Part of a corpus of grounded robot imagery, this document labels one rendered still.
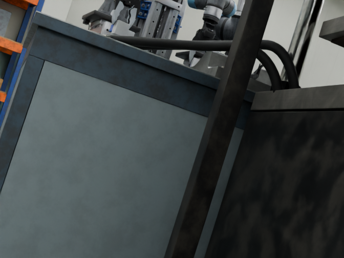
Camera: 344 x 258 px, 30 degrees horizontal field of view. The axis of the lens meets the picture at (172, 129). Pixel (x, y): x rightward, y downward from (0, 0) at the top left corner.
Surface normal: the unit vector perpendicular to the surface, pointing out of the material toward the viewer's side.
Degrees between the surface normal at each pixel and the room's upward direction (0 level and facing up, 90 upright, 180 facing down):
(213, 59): 84
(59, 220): 90
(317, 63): 90
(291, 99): 90
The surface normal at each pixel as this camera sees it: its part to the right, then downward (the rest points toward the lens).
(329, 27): -0.91, -0.31
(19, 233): 0.27, 0.02
